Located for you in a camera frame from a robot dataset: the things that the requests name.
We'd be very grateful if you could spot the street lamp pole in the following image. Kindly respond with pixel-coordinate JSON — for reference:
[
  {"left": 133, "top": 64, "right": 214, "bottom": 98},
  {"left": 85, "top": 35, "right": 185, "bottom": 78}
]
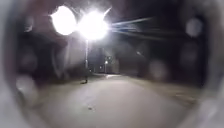
[{"left": 78, "top": 9, "right": 110, "bottom": 84}]

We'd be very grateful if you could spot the grey paved path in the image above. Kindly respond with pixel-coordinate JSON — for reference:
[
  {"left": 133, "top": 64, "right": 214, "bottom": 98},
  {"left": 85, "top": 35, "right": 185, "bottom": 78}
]
[{"left": 31, "top": 73, "right": 201, "bottom": 128}]

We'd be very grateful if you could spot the grass verge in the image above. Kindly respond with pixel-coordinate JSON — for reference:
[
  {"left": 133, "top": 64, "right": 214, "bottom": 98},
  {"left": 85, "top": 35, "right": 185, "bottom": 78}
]
[{"left": 128, "top": 75, "right": 204, "bottom": 105}]

